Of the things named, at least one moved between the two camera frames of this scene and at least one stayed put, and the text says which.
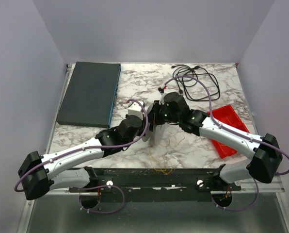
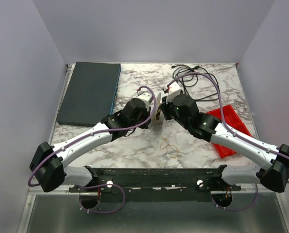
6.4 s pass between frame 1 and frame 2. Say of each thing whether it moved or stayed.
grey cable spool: moved
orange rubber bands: moved
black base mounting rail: stayed
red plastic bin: stayed
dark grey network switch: stayed
